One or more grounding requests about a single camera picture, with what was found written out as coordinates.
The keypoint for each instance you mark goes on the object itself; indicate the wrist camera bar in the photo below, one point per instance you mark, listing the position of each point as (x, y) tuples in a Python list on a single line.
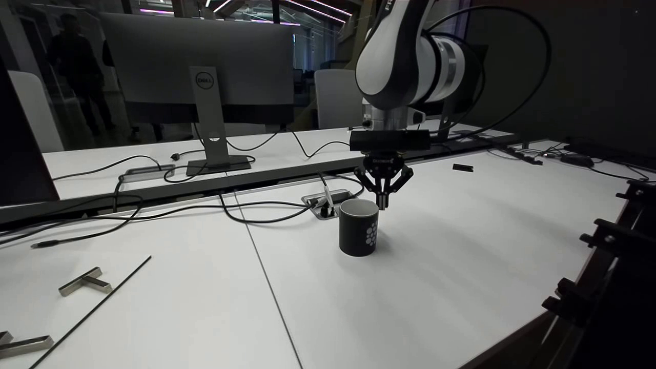
[(390, 139)]

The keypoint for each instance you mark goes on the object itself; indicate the black desk divider rail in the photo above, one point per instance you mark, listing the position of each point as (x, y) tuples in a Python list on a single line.
[(273, 177)]

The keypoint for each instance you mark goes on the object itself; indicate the black flat device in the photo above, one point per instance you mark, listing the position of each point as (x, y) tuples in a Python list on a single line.
[(576, 161)]

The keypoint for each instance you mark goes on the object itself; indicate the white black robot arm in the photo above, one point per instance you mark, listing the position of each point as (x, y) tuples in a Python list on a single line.
[(390, 61)]

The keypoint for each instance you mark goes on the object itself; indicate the white chair back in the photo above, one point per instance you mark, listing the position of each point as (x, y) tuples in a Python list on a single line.
[(335, 99), (34, 108)]

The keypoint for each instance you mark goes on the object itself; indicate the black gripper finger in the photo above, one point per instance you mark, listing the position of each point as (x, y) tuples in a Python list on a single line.
[(386, 197), (380, 197)]

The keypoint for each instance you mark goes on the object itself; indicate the black clamp rack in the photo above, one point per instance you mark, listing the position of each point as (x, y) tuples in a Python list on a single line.
[(627, 294)]

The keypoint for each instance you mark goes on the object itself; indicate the black docking hub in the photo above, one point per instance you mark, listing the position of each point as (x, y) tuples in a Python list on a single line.
[(150, 169)]

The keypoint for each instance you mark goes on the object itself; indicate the dark flat panel screen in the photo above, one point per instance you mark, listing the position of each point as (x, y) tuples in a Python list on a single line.
[(20, 150)]

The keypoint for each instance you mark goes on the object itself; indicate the Dell monitor with silver stand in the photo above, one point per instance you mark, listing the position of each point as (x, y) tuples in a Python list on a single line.
[(157, 61)]

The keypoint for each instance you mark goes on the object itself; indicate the black mug with white print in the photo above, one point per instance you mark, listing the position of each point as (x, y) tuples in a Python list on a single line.
[(355, 231)]

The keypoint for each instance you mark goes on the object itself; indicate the small black block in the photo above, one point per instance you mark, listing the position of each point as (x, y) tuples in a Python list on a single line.
[(463, 167)]

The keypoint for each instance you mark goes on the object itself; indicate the black monitor with thin stand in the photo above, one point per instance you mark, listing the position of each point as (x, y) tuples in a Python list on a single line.
[(448, 130)]

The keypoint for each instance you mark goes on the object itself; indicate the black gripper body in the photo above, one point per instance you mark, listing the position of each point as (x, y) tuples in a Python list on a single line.
[(383, 159)]

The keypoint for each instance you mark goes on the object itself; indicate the metal T bracket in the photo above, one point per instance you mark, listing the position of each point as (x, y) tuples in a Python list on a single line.
[(83, 279)]

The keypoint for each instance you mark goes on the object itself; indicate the flat metal bracket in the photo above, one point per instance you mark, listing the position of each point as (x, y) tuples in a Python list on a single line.
[(26, 342)]

